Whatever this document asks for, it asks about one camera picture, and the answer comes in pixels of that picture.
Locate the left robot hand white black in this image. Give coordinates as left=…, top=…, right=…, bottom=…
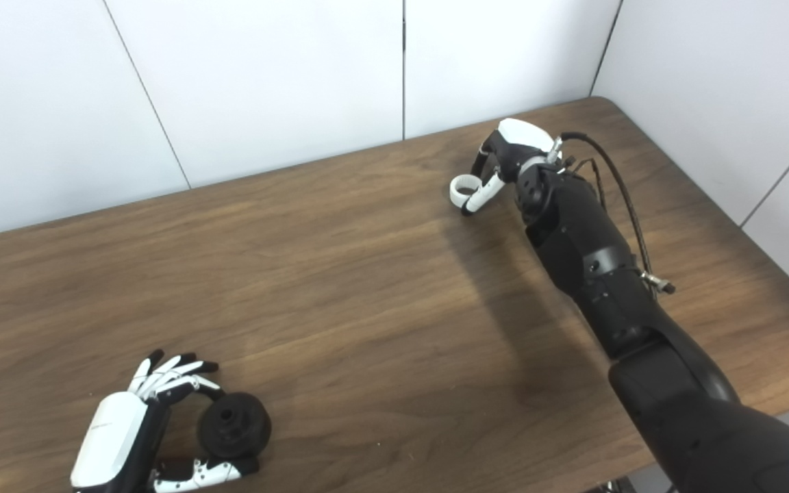
left=70, top=350, right=261, bottom=493

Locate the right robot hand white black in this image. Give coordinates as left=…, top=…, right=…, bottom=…
left=461, top=118, right=560, bottom=217

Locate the white ring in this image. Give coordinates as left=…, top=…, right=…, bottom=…
left=449, top=175, right=485, bottom=209

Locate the round black part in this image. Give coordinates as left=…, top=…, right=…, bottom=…
left=197, top=392, right=273, bottom=460

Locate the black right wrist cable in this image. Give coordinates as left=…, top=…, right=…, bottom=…
left=558, top=131, right=677, bottom=296

